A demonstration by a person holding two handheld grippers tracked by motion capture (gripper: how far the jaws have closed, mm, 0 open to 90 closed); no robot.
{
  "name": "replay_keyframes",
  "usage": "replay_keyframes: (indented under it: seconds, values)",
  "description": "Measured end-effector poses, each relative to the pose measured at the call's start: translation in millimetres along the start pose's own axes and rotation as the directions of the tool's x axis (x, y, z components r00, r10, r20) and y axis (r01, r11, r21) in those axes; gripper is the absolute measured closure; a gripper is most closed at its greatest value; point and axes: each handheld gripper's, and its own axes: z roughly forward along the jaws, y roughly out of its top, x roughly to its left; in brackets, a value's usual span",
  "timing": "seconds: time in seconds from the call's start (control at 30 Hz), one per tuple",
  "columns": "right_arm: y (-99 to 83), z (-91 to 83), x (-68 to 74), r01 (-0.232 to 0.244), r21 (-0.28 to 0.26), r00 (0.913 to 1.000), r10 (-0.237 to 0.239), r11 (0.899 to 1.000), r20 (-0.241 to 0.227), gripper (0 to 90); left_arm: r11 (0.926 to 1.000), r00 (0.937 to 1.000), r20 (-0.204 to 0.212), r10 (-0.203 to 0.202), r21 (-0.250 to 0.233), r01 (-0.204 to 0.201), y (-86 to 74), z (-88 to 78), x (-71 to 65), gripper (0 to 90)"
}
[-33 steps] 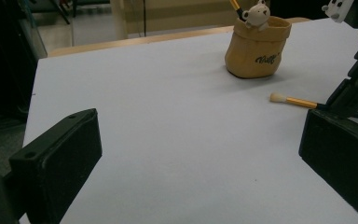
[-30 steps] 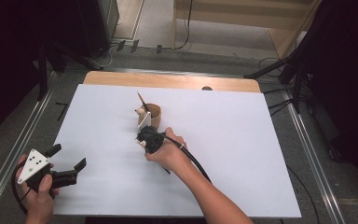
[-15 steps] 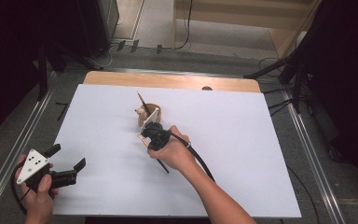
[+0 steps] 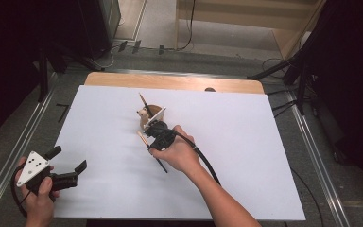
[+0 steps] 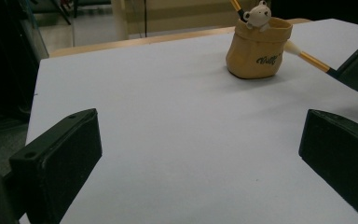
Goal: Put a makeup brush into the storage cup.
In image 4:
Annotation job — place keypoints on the dark curtain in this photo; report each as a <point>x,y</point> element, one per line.
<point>353,78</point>
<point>6,63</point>

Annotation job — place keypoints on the tan bear cup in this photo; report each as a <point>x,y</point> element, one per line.
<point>143,116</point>

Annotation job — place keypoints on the metal floor rail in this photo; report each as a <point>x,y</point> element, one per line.
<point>19,142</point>
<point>315,157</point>

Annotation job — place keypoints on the dark cabinet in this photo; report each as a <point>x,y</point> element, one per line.
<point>100,28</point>

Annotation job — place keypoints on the black angle bracket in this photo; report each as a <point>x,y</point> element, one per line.
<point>63,112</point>

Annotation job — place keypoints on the black tripod stand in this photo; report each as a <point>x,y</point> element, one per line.
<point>301,85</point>

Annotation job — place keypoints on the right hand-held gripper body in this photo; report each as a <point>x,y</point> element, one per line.
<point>164,137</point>

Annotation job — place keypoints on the white table board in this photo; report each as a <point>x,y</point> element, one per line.
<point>249,157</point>

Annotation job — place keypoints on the dark table grommet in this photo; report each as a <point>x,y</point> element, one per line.
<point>210,90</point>

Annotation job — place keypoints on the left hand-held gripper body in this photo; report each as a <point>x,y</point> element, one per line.
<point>33,167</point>

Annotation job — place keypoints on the wooden table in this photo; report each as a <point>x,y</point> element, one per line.
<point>170,82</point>

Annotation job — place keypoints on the person's left hand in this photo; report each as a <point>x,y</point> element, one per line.
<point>41,206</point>

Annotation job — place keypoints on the black stand leg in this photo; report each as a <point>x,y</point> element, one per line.
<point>43,75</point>

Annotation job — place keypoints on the person's right hand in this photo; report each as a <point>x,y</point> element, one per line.
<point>181,156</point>

